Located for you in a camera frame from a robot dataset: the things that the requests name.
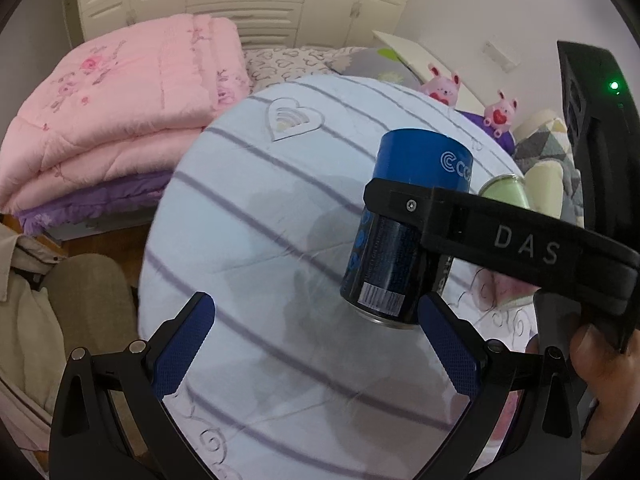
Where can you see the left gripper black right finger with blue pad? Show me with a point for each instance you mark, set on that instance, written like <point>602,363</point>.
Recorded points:
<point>543,438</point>

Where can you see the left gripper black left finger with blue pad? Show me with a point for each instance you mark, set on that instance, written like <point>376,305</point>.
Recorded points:
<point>87,439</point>

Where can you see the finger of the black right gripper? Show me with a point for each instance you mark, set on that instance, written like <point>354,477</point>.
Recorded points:
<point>407,204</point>

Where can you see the blue black tin cup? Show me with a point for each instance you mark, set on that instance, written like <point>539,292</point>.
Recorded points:
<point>383,273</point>

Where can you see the person's hand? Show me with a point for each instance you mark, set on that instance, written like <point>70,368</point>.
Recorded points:
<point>613,379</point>

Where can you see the beige jacket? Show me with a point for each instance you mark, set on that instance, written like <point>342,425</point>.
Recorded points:
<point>32,346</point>

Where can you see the purple pillow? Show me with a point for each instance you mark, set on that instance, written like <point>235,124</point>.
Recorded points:
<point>505,140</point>

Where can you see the pink bunny plush left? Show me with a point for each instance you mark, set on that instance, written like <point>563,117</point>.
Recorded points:
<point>442,88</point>

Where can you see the pink bunny plush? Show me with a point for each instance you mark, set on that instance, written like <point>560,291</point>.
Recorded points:
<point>442,88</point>
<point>499,115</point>

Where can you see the pink bunny plush right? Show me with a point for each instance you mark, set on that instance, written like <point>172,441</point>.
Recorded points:
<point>499,115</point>

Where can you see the triangle pattern cushion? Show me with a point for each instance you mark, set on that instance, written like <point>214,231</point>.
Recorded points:
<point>545,157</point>

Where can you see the white bedside board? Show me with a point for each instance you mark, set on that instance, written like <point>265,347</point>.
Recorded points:
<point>417,58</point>

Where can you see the grey pillow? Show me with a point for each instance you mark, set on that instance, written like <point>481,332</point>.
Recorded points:
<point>382,64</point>

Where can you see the striped light blue tablecloth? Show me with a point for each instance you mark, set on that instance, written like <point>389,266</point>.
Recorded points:
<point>261,213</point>

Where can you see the heart pattern bed sheet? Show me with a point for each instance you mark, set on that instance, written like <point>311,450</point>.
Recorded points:
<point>269,66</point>

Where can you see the folded purple quilt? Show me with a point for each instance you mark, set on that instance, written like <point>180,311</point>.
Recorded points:
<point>119,196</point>

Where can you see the folded pink quilt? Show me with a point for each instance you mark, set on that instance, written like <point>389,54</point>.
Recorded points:
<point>129,102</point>

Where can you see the wall socket plate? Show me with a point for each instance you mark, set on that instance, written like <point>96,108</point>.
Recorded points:
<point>503,58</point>

